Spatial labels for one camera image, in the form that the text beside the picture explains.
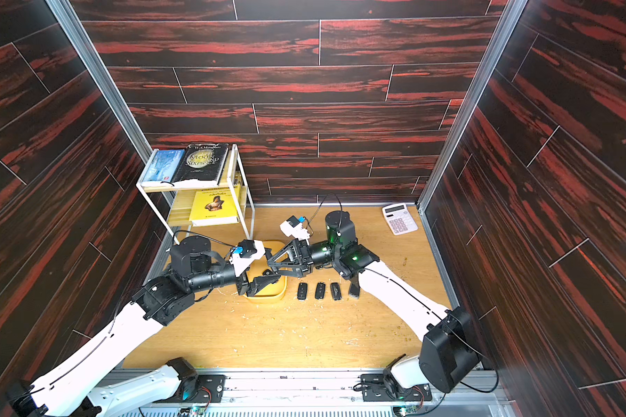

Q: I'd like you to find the black three-button car key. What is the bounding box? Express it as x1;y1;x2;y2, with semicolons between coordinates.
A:
315;283;326;300

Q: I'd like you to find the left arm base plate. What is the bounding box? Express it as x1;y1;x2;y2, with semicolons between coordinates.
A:
156;375;227;405

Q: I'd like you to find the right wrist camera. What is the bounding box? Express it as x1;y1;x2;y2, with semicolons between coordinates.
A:
280;215;311;241

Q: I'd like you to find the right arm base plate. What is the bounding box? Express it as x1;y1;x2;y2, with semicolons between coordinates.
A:
352;373;432;402

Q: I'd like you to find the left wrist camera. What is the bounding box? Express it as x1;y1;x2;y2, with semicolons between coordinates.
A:
231;240;265;277

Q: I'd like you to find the aluminium right corner post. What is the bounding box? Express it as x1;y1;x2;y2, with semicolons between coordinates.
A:
416;0;530;212

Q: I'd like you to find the white wire shelf rack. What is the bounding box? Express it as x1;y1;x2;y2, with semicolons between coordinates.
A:
137;144;255;243

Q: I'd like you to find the silver-edged car key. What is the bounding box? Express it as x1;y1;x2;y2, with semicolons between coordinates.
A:
330;283;343;302

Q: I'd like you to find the dark grey car key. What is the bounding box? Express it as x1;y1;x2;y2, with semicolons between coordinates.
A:
348;283;361;299

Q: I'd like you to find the yellow book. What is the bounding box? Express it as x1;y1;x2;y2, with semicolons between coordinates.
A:
167;185;247;227

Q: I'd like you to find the yellow storage box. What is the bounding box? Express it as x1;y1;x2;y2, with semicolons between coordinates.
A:
246;241;288;304

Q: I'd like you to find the aluminium left corner post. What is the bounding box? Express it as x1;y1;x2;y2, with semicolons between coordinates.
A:
45;0;153;163

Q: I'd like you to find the blue book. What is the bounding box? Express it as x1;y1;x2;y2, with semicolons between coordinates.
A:
141;149;185;185

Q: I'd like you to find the aluminium corner post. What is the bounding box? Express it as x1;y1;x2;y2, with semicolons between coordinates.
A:
45;0;153;163
416;0;530;212

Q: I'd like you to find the white calculator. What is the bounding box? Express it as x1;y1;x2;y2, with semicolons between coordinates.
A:
382;203;418;236

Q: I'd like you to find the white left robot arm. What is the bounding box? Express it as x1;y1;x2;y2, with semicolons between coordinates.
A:
8;234;279;416

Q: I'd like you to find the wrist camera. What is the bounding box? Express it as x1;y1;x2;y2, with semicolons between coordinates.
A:
280;215;311;241
231;240;265;277

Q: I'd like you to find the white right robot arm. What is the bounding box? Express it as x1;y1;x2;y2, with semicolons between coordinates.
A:
267;210;481;394

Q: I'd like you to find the black book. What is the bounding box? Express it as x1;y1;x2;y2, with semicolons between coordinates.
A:
172;144;229;187

